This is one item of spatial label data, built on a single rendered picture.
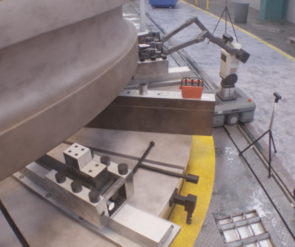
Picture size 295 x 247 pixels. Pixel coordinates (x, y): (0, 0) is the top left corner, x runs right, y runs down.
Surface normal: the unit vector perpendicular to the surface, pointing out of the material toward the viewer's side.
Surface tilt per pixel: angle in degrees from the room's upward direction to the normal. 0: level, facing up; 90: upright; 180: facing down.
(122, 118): 90
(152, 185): 0
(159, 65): 90
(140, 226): 0
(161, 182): 0
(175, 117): 90
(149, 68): 90
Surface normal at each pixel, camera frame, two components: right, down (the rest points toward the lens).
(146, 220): -0.04, -0.85
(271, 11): 0.15, 0.51
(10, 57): 0.80, 0.29
